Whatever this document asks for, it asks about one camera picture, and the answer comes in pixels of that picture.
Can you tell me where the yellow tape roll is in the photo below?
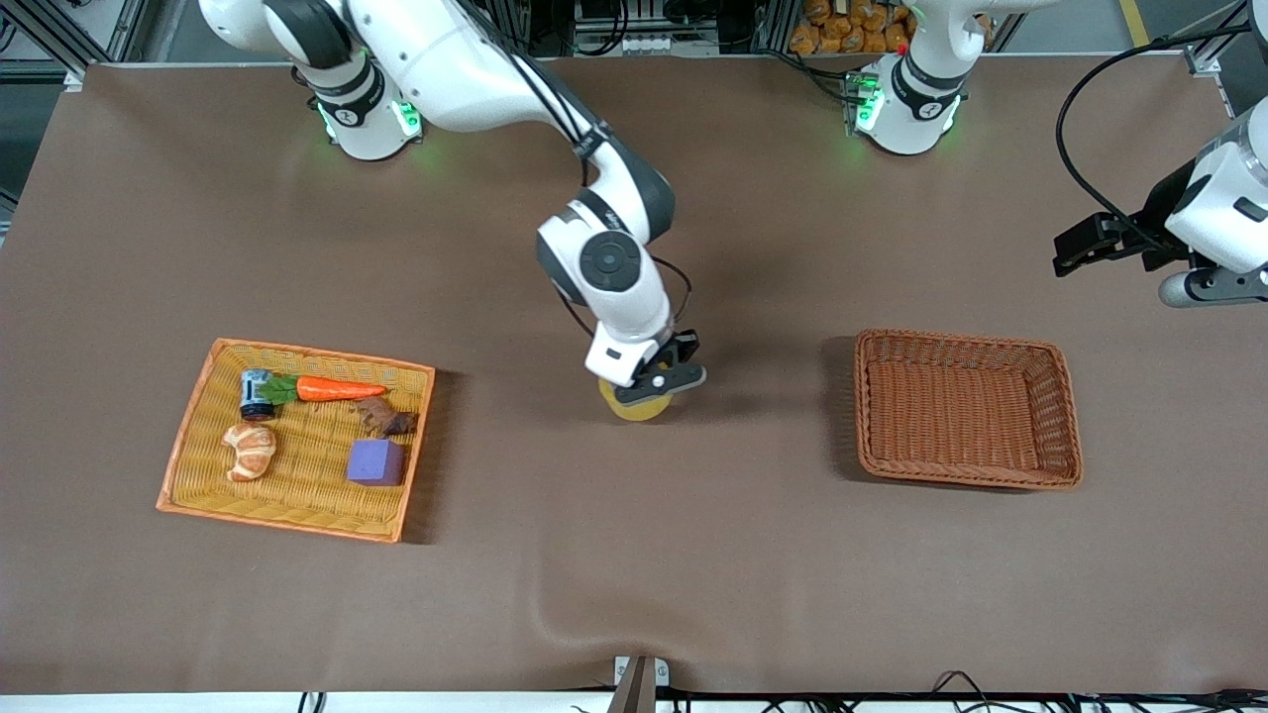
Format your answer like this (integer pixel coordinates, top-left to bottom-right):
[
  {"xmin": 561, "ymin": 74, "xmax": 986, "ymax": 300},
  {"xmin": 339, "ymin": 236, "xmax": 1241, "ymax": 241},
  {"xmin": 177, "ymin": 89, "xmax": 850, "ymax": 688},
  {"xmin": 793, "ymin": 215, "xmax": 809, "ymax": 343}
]
[{"xmin": 598, "ymin": 381, "xmax": 676, "ymax": 423}]

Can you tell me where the brown wicker basket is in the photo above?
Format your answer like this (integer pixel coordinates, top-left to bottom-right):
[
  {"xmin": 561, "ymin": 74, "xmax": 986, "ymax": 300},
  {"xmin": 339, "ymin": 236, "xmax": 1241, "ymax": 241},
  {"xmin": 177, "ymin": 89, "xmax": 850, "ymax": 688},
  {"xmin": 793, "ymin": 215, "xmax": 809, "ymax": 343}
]
[{"xmin": 853, "ymin": 329, "xmax": 1084, "ymax": 492}]

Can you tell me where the brown toy piece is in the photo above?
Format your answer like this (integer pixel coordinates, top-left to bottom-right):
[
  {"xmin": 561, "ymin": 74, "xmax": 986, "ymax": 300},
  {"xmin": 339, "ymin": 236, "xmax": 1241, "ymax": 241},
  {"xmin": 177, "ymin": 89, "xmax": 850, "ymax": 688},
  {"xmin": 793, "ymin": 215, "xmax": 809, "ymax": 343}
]
[{"xmin": 350, "ymin": 396, "xmax": 419, "ymax": 438}]

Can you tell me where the white socket bar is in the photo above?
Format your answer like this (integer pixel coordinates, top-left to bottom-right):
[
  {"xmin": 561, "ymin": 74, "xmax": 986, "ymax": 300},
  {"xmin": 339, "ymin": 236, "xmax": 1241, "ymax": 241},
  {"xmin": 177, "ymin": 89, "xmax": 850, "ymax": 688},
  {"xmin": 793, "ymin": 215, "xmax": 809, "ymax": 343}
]
[{"xmin": 575, "ymin": 30, "xmax": 719, "ymax": 58}]

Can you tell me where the purple cube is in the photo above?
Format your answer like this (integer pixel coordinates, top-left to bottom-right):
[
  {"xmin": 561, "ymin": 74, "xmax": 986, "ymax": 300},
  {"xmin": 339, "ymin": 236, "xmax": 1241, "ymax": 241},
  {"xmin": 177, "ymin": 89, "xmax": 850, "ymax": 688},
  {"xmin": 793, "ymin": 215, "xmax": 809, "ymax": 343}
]
[{"xmin": 347, "ymin": 439, "xmax": 407, "ymax": 487}]

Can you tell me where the bag of orange snacks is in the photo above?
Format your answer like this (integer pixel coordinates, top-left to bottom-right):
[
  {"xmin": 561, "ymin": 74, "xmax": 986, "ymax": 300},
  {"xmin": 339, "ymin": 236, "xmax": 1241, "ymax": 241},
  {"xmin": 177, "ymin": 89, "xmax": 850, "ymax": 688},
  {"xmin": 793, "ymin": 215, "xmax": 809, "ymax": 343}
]
[{"xmin": 790, "ymin": 0, "xmax": 917, "ymax": 55}]

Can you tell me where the orange toy carrot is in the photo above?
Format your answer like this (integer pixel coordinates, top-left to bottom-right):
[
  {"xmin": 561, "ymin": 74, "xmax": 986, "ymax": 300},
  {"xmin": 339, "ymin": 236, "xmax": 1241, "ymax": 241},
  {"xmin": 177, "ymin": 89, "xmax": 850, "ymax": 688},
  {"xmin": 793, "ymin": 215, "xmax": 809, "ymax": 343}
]
[{"xmin": 260, "ymin": 374, "xmax": 387, "ymax": 405}]

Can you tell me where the orange-rimmed yellow wicker tray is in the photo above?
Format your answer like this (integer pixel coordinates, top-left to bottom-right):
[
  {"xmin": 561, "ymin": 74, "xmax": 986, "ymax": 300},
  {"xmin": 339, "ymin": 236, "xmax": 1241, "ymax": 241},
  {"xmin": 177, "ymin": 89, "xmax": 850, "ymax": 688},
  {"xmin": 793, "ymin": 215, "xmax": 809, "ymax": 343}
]
[{"xmin": 156, "ymin": 338, "xmax": 437, "ymax": 544}]

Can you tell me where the small blue grey can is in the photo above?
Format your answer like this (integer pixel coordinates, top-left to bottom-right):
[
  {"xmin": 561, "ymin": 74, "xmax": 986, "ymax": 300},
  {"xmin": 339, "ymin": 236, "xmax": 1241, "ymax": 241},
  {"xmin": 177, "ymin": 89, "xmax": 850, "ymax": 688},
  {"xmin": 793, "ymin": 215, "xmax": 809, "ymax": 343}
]
[{"xmin": 240, "ymin": 369, "xmax": 276, "ymax": 422}]

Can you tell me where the toy croissant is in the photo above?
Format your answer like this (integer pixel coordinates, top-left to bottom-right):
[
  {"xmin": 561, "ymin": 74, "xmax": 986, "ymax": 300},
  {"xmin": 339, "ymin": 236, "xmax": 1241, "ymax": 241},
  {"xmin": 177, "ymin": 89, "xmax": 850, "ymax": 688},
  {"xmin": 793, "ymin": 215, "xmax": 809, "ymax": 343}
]
[{"xmin": 221, "ymin": 423, "xmax": 277, "ymax": 483}]

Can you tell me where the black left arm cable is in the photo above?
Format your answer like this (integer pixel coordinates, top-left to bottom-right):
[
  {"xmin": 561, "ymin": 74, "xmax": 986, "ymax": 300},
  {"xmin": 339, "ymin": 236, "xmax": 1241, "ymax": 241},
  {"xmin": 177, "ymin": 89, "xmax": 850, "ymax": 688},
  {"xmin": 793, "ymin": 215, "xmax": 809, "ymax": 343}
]
[{"xmin": 1054, "ymin": 28, "xmax": 1251, "ymax": 249}]

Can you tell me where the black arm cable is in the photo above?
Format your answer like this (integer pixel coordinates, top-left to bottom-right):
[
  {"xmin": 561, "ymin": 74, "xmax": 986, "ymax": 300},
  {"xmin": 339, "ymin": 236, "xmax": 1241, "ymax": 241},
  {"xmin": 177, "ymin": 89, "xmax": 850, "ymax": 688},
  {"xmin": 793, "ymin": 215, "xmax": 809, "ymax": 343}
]
[
  {"xmin": 466, "ymin": 0, "xmax": 694, "ymax": 343},
  {"xmin": 1054, "ymin": 28, "xmax": 1251, "ymax": 249}
]

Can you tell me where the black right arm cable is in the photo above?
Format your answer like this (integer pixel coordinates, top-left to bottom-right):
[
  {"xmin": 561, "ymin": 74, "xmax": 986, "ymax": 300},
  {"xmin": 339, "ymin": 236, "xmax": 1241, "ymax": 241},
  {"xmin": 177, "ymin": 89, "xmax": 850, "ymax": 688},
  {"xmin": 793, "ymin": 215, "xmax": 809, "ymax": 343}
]
[{"xmin": 466, "ymin": 0, "xmax": 694, "ymax": 343}]

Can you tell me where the metal table edge bracket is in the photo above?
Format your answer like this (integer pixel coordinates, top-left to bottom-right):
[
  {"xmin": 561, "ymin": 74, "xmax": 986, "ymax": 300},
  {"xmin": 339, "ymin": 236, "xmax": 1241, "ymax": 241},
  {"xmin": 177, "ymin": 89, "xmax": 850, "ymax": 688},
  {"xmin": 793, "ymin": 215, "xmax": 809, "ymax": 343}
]
[{"xmin": 612, "ymin": 654, "xmax": 671, "ymax": 713}]

